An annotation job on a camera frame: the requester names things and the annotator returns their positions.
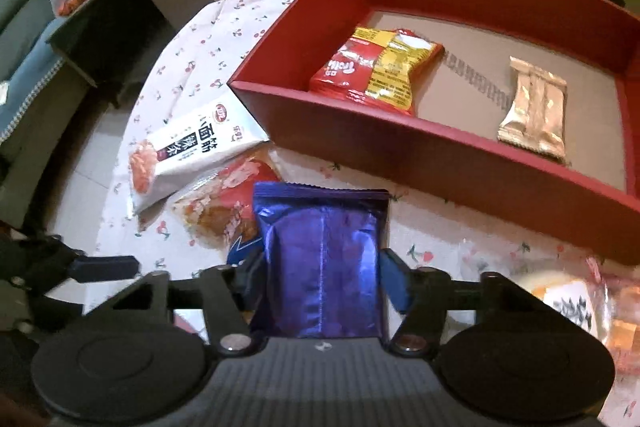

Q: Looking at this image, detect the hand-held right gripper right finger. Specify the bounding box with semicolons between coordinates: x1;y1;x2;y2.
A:
380;249;543;355

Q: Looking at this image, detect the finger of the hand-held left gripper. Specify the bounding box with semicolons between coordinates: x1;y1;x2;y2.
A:
45;234;141;303

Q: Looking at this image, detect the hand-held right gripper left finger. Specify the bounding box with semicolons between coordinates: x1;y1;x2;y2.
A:
112;252;267;355

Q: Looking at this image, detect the blue snack packet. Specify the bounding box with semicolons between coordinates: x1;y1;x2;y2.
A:
226;234;263;265

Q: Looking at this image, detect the purple foil snack packet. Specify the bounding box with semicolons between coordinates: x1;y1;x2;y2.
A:
252;182;391;340

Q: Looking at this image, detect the clear bread packet red label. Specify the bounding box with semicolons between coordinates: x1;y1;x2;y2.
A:
172;152;283;258

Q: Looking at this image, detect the red cardboard box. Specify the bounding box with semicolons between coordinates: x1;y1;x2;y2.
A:
227;0;640;265

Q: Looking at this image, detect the white snack packet red print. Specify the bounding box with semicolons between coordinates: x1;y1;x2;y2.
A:
127;99;271;218

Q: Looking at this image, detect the clear packet with white bun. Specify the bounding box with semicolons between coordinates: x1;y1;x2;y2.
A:
515;257;640;358

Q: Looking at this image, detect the blue sofa blanket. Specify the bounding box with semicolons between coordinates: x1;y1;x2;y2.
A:
0;22;66;142

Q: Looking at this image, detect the red and yellow snack packet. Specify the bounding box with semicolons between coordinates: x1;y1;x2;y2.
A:
308;27;445;115

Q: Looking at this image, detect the gold foil snack packet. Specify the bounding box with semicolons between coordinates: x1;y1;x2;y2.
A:
497;56;568;164

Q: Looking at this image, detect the cherry print tablecloth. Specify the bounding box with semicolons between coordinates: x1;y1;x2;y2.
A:
92;0;640;427

